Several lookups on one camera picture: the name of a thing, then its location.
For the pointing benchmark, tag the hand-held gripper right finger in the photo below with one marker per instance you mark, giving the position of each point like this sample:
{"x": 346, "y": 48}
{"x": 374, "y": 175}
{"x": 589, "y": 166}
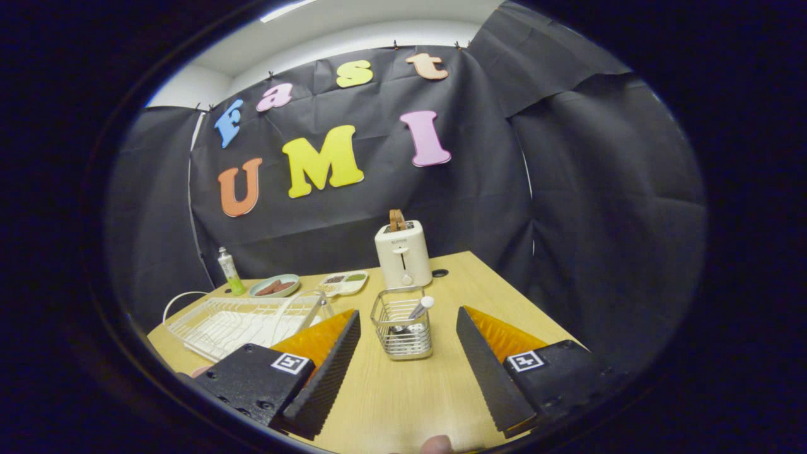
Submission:
{"x": 495, "y": 384}

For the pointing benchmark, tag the pale green plate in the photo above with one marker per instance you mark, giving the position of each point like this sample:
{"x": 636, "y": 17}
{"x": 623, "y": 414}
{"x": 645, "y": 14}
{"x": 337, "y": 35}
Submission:
{"x": 287, "y": 291}

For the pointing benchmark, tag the black backdrop cloth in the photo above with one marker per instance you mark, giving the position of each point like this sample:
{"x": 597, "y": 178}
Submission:
{"x": 473, "y": 208}

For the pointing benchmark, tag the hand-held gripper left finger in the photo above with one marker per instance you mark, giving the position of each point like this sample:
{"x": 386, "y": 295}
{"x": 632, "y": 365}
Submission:
{"x": 321, "y": 391}

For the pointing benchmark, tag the brown bread slice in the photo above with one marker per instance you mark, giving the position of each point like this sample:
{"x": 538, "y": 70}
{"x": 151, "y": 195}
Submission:
{"x": 403, "y": 221}
{"x": 392, "y": 221}

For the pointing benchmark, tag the green drink bottle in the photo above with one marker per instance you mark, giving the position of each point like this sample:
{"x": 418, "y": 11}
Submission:
{"x": 230, "y": 271}

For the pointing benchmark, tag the brown meat patty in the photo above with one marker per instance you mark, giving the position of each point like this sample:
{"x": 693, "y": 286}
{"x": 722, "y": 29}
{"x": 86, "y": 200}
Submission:
{"x": 285, "y": 286}
{"x": 267, "y": 289}

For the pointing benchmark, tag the white divided tray with grains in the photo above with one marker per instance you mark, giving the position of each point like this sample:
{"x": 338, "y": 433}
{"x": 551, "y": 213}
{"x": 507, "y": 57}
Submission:
{"x": 343, "y": 287}

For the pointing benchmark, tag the white toaster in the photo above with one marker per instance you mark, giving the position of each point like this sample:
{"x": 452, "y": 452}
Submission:
{"x": 403, "y": 252}

